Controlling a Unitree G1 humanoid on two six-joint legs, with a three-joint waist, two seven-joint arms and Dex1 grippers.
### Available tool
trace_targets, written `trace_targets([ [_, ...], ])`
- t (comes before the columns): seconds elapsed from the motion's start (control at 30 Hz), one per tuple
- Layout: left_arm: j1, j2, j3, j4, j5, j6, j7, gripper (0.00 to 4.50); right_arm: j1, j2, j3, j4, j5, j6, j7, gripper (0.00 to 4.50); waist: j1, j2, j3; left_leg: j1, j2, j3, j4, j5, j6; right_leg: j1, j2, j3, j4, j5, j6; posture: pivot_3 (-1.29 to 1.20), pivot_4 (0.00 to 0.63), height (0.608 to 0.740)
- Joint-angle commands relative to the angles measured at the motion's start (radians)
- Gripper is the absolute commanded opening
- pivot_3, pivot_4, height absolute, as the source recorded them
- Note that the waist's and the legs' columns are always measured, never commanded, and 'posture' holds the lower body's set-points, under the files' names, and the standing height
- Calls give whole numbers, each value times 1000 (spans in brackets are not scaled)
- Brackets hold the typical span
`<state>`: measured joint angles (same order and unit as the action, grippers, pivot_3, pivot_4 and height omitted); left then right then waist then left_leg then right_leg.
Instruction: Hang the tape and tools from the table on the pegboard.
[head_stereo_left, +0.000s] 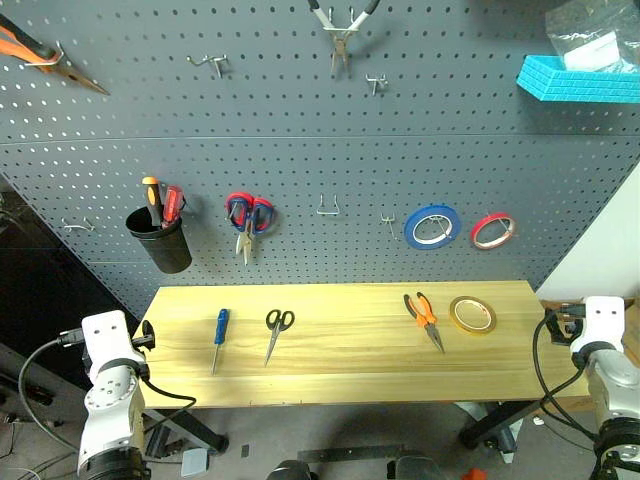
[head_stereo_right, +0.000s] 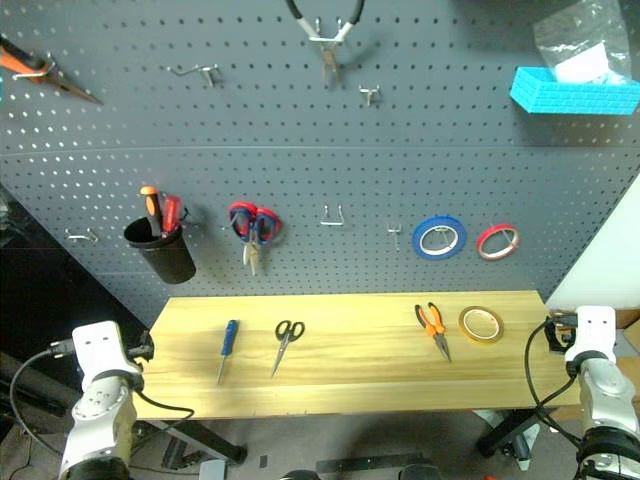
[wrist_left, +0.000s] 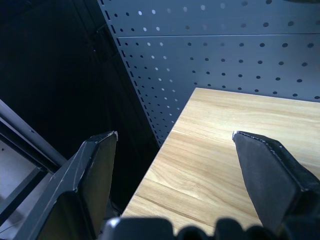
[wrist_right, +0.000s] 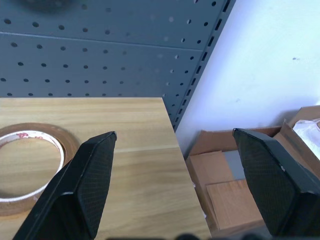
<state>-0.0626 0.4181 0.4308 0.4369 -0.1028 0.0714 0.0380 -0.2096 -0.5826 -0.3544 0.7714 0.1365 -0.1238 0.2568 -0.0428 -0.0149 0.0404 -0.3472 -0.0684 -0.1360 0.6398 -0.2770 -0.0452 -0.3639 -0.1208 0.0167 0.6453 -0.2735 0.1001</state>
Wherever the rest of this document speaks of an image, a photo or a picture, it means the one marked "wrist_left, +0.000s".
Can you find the grey perforated pegboard panel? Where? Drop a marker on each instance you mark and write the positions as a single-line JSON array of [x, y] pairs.
[[200, 55]]

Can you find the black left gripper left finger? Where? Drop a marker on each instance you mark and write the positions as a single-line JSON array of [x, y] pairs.
[[75, 190]]

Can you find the dark metal frame shelf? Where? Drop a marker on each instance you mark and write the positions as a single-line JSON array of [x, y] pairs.
[[27, 155]]

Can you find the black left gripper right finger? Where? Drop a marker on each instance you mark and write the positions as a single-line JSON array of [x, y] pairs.
[[272, 180]]

